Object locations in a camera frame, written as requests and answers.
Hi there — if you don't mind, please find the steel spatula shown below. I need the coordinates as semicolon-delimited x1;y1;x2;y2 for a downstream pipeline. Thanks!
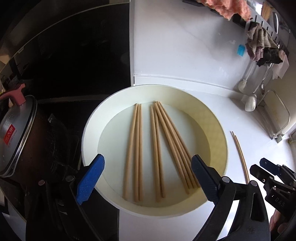
245;63;274;112

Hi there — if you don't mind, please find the white dish brush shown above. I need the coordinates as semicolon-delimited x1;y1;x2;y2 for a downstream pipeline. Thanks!
238;60;255;93

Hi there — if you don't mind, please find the steel wire rack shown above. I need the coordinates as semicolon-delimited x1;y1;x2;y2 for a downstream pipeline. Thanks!
256;89;290;143

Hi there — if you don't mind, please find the grey rag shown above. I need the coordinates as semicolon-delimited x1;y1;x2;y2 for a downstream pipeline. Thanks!
245;22;278;61

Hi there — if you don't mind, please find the pot with glass lid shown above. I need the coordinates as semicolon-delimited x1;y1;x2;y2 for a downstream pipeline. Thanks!
1;83;37;178

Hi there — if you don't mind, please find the wooden chopstick six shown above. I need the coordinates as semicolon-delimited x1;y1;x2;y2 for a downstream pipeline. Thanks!
154;102;190;194

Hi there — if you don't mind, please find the white cloth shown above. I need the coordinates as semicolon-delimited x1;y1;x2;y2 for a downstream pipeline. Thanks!
271;50;290;79

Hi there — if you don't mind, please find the round white basin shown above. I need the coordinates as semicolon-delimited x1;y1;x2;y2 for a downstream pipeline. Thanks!
81;85;227;218

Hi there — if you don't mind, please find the wooden chopstick ten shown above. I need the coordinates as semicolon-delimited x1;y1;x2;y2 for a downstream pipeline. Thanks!
234;136;250;183

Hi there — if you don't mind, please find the black gas stove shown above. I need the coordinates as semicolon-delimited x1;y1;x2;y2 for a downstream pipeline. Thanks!
30;97;93;176

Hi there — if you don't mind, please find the pink orange towel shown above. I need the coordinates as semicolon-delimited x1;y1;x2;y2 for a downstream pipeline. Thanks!
197;0;251;22

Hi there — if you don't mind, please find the person's right hand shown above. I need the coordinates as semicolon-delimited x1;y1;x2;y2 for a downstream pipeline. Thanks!
269;210;288;234

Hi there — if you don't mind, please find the black hook rail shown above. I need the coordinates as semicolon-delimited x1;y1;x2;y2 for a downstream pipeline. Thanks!
182;0;290;56

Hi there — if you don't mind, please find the wooden chopstick four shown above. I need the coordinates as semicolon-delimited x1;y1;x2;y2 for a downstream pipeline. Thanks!
150;105;162;202

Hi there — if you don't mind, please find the wooden chopstick nine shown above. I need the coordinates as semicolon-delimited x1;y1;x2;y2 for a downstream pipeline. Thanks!
231;131;250;184

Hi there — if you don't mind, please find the wooden chopstick one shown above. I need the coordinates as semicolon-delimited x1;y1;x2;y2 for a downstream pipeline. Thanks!
122;104;138;200

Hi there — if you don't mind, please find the wooden chopstick eight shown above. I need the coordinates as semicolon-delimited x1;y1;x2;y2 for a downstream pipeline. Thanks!
155;100;198;188

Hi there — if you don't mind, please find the blue wall hook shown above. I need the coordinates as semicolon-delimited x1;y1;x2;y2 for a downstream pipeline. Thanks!
237;45;245;56

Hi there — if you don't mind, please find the steel ladle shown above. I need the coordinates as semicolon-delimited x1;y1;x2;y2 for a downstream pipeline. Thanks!
259;65;272;95

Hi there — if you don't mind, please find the wooden chopstick two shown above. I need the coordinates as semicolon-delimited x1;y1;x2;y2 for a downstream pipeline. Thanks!
134;104;139;202

